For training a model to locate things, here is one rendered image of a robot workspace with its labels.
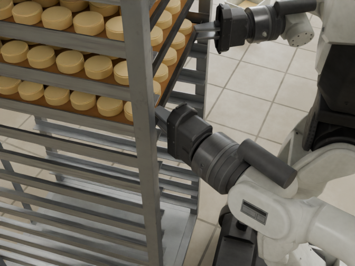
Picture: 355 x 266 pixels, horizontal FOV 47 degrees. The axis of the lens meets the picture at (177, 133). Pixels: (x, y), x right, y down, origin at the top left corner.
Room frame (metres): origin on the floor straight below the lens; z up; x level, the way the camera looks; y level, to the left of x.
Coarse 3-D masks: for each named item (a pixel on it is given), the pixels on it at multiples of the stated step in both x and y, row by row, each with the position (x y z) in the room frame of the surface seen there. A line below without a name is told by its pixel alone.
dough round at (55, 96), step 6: (48, 90) 0.63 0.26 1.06; (54, 90) 0.63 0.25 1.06; (60, 90) 0.63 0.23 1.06; (66, 90) 0.63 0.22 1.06; (48, 96) 0.61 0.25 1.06; (54, 96) 0.61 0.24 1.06; (60, 96) 0.61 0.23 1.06; (66, 96) 0.61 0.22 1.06; (48, 102) 0.61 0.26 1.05; (54, 102) 0.60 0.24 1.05; (60, 102) 0.60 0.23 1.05
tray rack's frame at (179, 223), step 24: (0, 144) 0.90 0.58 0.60; (96, 192) 1.03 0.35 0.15; (120, 192) 1.03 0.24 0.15; (72, 216) 0.91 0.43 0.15; (120, 216) 0.91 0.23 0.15; (168, 216) 0.91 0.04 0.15; (192, 216) 0.91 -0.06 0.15; (48, 240) 0.80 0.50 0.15; (96, 240) 0.80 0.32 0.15; (144, 240) 0.80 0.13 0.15; (168, 240) 0.80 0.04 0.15; (0, 264) 0.66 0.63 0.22; (168, 264) 0.70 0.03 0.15
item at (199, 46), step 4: (196, 44) 0.92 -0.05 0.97; (200, 44) 0.92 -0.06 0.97; (204, 44) 0.91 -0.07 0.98; (192, 48) 0.92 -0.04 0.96; (196, 48) 0.92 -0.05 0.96; (200, 48) 0.92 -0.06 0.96; (204, 48) 0.91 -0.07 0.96; (192, 52) 0.92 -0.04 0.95; (196, 52) 0.92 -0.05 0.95; (200, 52) 0.92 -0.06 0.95; (204, 52) 0.91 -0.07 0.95; (188, 56) 0.90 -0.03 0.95; (192, 56) 0.90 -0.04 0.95; (196, 56) 0.90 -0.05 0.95; (200, 56) 0.90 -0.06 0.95; (204, 56) 0.90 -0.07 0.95
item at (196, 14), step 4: (188, 12) 0.93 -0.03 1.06; (192, 12) 0.92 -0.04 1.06; (196, 12) 0.92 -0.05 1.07; (200, 12) 0.92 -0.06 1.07; (188, 16) 0.93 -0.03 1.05; (192, 16) 0.92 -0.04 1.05; (196, 16) 0.92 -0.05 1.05; (200, 16) 0.92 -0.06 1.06; (204, 16) 0.91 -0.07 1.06; (208, 16) 0.91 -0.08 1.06; (192, 20) 0.92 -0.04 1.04; (196, 20) 0.92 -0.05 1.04; (200, 20) 0.92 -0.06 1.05; (204, 20) 0.91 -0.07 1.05; (208, 20) 0.91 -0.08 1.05
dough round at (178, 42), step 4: (176, 36) 0.82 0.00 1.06; (180, 36) 0.82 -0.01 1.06; (184, 36) 0.82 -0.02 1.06; (176, 40) 0.80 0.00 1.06; (180, 40) 0.80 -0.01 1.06; (184, 40) 0.81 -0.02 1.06; (172, 44) 0.79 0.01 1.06; (176, 44) 0.79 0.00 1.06; (180, 44) 0.80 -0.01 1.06; (184, 44) 0.81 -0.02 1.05; (176, 48) 0.79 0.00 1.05; (180, 48) 0.80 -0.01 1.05
